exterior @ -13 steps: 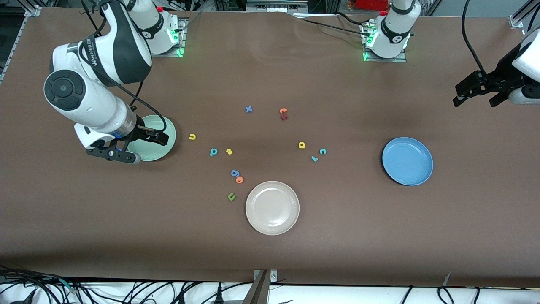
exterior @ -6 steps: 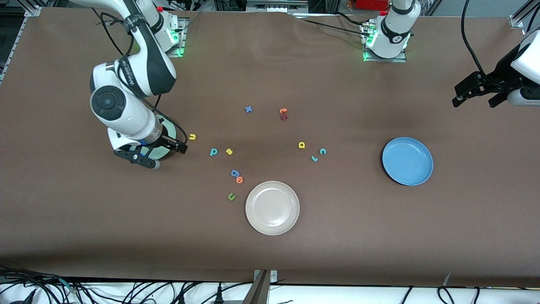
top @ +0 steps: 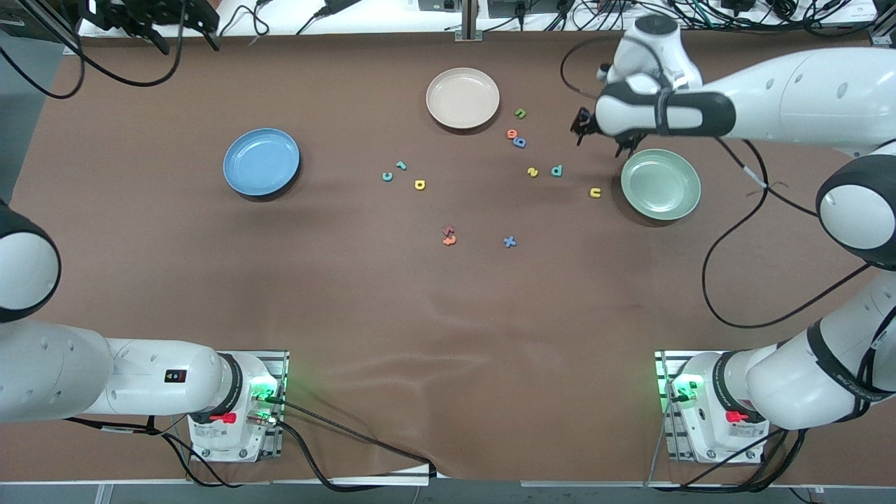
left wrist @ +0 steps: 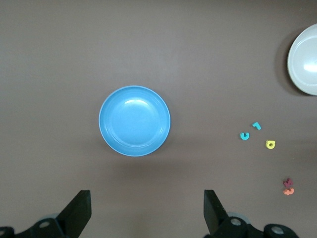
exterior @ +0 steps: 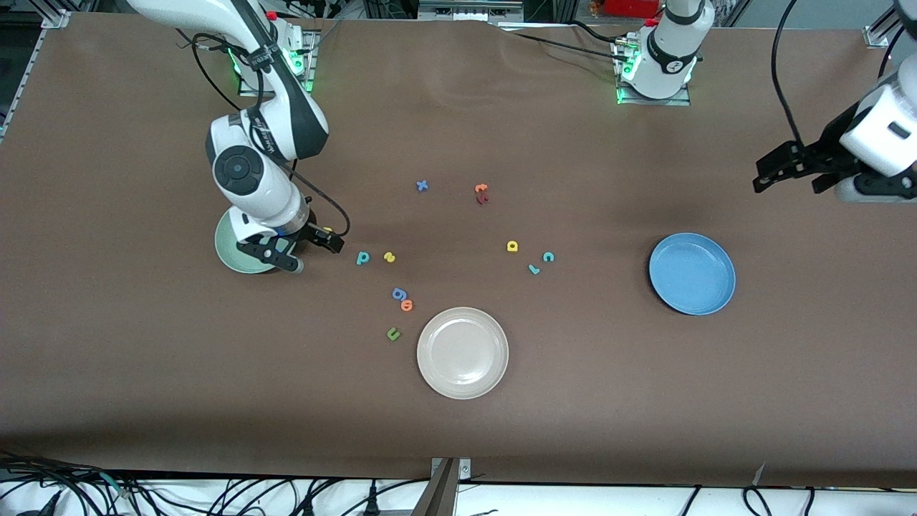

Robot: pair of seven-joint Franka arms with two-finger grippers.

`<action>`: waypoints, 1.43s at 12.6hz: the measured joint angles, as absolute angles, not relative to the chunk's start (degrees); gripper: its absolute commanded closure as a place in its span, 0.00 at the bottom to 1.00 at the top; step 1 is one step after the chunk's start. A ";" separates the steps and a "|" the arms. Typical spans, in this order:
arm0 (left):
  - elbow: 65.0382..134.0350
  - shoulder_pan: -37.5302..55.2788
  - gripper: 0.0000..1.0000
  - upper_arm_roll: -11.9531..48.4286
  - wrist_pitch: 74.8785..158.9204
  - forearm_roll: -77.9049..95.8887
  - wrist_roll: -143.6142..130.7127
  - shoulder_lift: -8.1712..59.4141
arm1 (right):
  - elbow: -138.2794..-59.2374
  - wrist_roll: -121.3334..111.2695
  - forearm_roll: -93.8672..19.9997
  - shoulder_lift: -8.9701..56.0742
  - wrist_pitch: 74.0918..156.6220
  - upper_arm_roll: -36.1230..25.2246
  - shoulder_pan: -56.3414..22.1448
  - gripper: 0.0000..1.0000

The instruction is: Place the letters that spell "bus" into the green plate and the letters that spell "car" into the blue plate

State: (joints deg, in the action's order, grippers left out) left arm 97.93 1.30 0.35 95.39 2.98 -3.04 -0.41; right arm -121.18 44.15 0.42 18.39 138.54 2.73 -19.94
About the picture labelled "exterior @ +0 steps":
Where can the small metal bracket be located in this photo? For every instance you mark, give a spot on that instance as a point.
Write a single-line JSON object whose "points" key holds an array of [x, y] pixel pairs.
{"points": [[464, 469]]}

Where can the grey metal box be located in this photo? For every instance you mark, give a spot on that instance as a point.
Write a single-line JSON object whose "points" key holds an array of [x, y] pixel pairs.
{"points": [[466, 11]]}

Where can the beige plate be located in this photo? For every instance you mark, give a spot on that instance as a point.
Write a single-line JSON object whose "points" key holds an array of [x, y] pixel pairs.
{"points": [[463, 352]]}

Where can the blue foam letter g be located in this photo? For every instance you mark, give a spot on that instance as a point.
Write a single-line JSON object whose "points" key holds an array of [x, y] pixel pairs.
{"points": [[399, 294]]}

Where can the blue plate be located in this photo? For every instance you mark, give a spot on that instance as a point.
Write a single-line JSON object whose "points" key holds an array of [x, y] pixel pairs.
{"points": [[692, 274]]}

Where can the brown table cover sheet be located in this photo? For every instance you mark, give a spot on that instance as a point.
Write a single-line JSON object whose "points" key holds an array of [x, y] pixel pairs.
{"points": [[143, 394]]}

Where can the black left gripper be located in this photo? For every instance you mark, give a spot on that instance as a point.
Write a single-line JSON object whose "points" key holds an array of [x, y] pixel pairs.
{"points": [[825, 153]]}

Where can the white tape scrap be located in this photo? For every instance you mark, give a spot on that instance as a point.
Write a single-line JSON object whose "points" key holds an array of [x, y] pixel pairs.
{"points": [[758, 473]]}

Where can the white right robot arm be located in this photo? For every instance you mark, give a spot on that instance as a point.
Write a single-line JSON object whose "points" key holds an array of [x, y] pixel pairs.
{"points": [[243, 193]]}

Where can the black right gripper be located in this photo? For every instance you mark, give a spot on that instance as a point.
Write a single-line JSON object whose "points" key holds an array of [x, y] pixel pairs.
{"points": [[313, 234]]}

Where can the aluminium profile bar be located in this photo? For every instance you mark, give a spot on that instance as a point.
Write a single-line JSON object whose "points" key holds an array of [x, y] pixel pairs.
{"points": [[438, 494]]}

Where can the red box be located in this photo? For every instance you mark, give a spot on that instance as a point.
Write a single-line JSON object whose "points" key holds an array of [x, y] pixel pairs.
{"points": [[630, 7]]}

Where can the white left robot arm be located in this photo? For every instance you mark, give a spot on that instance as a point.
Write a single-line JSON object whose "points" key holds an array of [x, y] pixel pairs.
{"points": [[670, 50]]}

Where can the black power plug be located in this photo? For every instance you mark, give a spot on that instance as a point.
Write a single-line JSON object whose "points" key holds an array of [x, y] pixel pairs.
{"points": [[372, 505]]}

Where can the aluminium frame rail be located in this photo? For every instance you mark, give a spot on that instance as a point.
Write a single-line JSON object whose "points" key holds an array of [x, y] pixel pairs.
{"points": [[56, 18], [875, 36]]}

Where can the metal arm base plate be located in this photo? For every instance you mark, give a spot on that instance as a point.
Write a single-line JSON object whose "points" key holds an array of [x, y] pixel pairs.
{"points": [[684, 100], [309, 87]]}

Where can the pale green plate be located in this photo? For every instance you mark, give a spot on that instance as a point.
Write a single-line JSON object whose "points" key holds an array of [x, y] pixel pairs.
{"points": [[229, 251]]}

